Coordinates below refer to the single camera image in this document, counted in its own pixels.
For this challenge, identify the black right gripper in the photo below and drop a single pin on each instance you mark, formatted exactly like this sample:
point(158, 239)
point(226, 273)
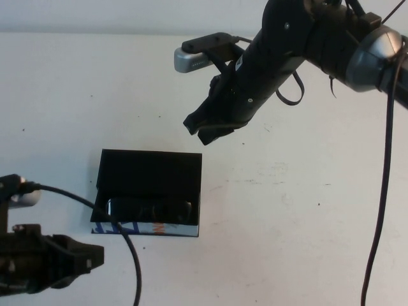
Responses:
point(242, 95)

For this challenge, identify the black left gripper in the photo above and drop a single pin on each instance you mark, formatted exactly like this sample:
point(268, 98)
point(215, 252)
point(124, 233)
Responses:
point(25, 252)

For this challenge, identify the black printed glasses case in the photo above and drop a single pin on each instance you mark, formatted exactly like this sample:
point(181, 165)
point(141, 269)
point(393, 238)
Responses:
point(150, 172)

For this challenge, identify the black frame glasses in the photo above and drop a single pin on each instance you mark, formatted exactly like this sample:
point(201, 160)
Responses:
point(150, 210)

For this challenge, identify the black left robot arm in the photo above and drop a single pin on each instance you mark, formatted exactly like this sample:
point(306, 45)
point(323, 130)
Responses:
point(19, 287)

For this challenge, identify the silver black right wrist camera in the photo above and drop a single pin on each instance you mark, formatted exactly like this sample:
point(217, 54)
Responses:
point(194, 60)

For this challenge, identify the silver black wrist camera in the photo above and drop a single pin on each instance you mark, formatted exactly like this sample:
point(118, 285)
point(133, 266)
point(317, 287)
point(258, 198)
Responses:
point(28, 199)
point(194, 60)

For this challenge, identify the black right camera bracket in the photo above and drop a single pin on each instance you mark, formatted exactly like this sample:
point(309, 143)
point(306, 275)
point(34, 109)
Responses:
point(223, 54)

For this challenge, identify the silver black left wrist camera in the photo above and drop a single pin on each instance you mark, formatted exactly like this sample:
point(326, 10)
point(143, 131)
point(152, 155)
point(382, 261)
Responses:
point(28, 199)

